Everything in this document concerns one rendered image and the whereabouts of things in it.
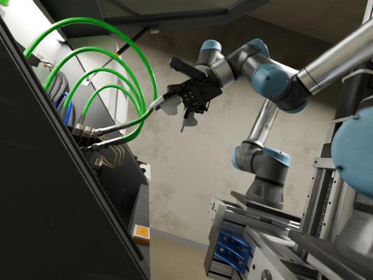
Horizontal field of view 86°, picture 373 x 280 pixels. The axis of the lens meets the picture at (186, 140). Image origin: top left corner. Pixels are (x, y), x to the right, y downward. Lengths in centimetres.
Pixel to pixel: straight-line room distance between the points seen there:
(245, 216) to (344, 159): 56
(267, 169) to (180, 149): 207
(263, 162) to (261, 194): 13
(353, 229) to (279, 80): 32
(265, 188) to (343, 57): 50
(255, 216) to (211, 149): 209
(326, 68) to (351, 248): 39
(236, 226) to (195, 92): 53
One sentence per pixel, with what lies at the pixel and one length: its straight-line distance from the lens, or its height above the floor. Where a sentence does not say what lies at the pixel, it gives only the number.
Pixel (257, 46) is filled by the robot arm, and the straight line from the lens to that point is 62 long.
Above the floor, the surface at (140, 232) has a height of 96.
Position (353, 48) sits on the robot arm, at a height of 147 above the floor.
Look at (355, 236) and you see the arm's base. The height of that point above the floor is 108.
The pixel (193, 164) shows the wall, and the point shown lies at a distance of 284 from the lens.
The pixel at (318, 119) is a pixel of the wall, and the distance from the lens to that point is 355.
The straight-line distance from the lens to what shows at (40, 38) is 74.
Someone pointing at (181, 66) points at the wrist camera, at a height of 136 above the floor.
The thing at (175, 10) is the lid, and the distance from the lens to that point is 105.
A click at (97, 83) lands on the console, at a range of 103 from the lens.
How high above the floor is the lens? 112
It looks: 5 degrees up
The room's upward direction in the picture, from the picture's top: 18 degrees clockwise
